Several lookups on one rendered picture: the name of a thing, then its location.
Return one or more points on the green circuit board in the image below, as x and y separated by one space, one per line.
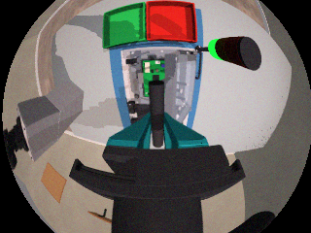
152 71

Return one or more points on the red bin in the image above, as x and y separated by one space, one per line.
168 20

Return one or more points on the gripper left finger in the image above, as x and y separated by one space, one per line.
134 135

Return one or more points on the green open-top bin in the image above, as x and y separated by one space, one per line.
124 24

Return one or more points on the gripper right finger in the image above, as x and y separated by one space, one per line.
179 136

